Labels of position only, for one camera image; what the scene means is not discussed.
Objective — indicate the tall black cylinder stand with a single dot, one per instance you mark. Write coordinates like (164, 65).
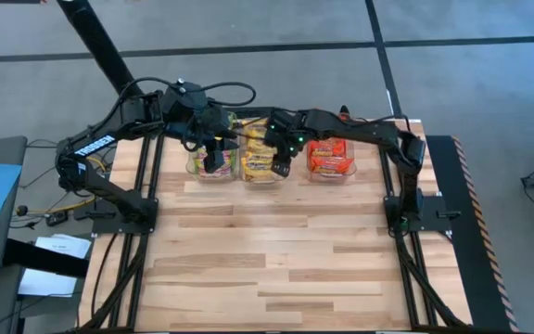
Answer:
(91, 37)

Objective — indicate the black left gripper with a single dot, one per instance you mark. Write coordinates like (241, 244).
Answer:
(213, 123)

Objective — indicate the small black device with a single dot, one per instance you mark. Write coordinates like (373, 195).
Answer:
(346, 112)

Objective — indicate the black hazard-striped floor mat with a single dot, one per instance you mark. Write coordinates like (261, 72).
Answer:
(471, 232)

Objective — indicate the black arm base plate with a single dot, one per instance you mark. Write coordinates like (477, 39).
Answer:
(434, 222)
(105, 225)

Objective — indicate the black desk bar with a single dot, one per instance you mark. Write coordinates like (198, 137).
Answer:
(44, 260)

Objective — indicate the black power brick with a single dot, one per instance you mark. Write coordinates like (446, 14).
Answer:
(56, 218)

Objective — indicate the red Saucy Noods pack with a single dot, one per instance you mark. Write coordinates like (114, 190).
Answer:
(332, 166)
(327, 147)

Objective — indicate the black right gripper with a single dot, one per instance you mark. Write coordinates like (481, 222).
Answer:
(285, 134)

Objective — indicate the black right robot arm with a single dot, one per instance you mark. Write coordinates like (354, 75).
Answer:
(355, 130)

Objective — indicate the small black round plug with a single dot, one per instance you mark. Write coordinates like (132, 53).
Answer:
(22, 210)

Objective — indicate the white paper sheet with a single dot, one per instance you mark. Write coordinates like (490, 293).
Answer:
(44, 283)
(63, 246)

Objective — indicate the black aluminium table frame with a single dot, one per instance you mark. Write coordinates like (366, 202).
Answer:
(406, 253)

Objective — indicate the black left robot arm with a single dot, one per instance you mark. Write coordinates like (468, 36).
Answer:
(93, 146)

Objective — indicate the clear plastic bin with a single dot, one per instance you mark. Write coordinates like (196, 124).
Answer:
(332, 179)
(267, 182)
(190, 162)

